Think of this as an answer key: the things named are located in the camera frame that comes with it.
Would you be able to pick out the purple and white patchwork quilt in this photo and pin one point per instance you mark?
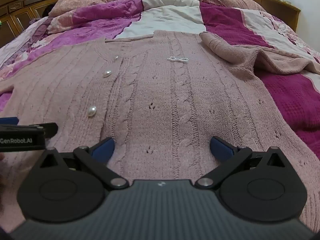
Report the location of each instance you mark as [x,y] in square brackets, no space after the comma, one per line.
[175,17]

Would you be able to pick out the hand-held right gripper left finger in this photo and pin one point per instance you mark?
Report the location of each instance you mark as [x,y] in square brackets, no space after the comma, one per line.
[103,150]

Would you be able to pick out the light wooden bedside cabinet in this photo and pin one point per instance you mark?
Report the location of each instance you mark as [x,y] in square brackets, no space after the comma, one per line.
[280,7]

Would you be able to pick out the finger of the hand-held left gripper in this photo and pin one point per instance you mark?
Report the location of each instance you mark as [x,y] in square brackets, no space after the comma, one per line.
[8,120]
[47,129]

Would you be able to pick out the pink knitted sweater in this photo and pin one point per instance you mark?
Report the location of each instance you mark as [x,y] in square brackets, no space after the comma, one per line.
[162,92]

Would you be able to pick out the dark wooden headboard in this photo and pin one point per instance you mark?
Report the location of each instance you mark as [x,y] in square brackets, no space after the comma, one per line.
[15,12]

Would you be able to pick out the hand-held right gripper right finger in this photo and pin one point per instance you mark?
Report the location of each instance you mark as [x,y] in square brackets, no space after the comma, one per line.
[220,147]

